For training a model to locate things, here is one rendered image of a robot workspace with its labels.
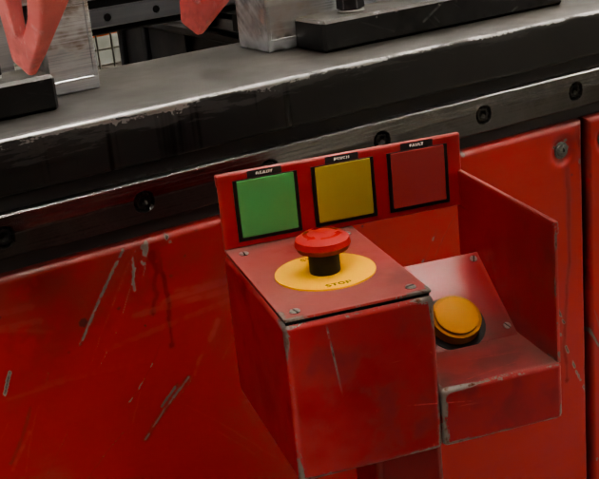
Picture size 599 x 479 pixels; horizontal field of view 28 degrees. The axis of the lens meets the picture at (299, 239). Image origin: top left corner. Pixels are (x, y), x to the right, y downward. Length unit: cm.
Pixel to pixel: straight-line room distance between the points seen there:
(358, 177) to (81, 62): 30
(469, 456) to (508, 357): 42
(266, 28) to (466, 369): 45
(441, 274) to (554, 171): 35
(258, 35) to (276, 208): 31
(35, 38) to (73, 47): 56
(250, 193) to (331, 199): 7
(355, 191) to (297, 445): 22
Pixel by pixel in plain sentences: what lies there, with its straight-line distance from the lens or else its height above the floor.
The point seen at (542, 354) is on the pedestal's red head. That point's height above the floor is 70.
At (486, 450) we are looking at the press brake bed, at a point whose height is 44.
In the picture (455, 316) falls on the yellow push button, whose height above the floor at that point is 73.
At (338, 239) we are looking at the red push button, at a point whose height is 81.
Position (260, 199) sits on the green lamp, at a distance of 90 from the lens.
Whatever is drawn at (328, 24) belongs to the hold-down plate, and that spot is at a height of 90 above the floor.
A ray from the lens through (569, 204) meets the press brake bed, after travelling 128.
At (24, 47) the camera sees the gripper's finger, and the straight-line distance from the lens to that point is 53.
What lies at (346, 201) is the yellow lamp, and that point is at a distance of 92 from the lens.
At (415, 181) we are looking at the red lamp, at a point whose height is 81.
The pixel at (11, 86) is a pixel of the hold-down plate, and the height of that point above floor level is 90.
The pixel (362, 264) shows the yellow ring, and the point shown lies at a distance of 85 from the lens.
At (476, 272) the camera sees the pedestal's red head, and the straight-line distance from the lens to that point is 94.
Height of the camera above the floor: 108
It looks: 19 degrees down
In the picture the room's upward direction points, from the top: 6 degrees counter-clockwise
